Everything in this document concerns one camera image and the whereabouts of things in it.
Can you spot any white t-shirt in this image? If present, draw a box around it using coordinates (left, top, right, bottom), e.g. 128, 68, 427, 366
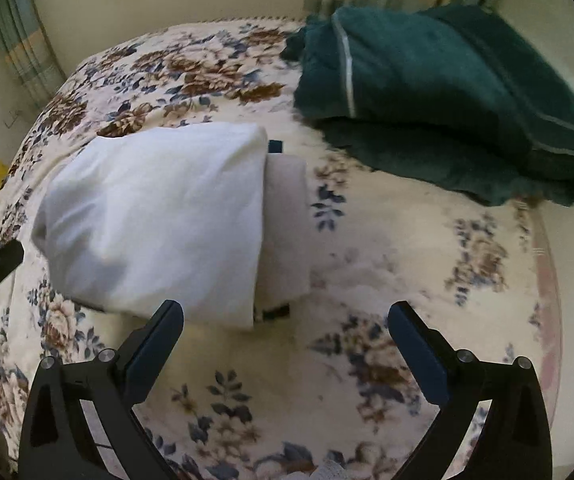
32, 122, 268, 330

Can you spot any left green curtain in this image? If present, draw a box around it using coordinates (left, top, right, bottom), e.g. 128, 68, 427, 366
0, 0, 66, 110

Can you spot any dark green folded blanket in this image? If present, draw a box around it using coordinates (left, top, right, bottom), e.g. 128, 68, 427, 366
281, 6, 574, 206

